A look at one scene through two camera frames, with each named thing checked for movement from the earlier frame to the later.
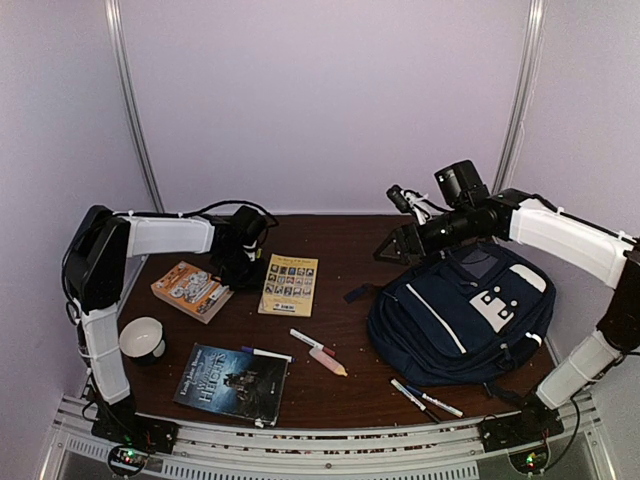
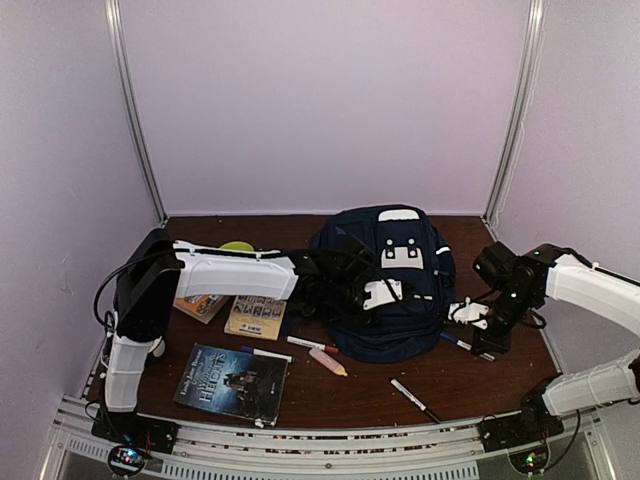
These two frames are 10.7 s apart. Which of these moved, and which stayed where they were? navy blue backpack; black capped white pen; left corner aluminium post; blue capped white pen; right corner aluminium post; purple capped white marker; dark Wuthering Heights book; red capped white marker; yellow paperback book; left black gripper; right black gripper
Moved: blue capped white pen; navy blue backpack; right black gripper; yellow paperback book; left black gripper; red capped white marker
Stayed: left corner aluminium post; black capped white pen; purple capped white marker; dark Wuthering Heights book; right corner aluminium post
